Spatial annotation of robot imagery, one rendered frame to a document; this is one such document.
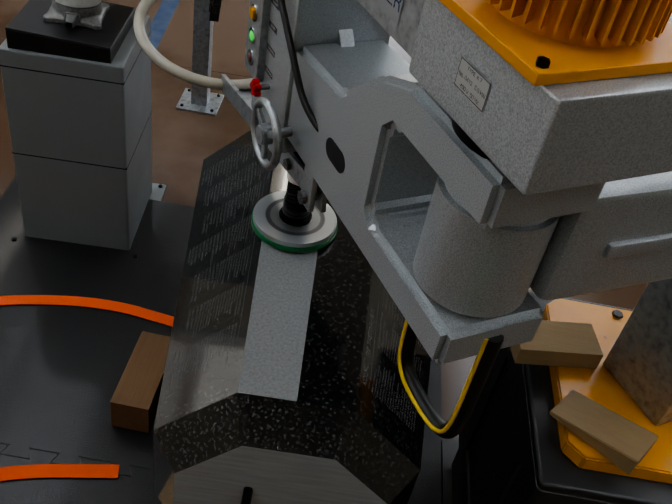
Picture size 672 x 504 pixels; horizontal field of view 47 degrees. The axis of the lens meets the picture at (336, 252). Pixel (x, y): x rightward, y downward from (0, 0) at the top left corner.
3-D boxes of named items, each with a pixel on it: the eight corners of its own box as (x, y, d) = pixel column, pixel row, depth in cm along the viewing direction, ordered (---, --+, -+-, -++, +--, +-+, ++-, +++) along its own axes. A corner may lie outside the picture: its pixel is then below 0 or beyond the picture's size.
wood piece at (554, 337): (584, 337, 190) (591, 323, 187) (595, 369, 182) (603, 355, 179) (505, 331, 188) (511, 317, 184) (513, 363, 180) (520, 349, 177)
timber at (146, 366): (142, 354, 263) (142, 330, 255) (177, 361, 263) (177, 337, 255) (111, 425, 241) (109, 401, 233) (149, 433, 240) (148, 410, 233)
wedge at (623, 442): (650, 449, 167) (659, 435, 164) (628, 475, 161) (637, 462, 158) (571, 391, 176) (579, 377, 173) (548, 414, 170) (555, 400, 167)
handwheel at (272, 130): (312, 179, 164) (322, 118, 154) (268, 185, 160) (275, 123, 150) (287, 139, 174) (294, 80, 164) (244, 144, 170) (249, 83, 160)
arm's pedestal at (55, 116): (6, 245, 294) (-27, 53, 242) (49, 169, 332) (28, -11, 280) (139, 264, 298) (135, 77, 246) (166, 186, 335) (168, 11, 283)
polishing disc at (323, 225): (313, 259, 187) (314, 255, 187) (237, 226, 192) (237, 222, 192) (349, 213, 203) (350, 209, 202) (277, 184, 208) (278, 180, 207)
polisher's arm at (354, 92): (517, 383, 138) (624, 155, 106) (404, 415, 129) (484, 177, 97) (347, 150, 186) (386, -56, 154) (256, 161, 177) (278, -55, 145)
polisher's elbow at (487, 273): (489, 235, 138) (522, 143, 126) (546, 311, 126) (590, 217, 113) (393, 248, 132) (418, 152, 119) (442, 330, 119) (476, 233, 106)
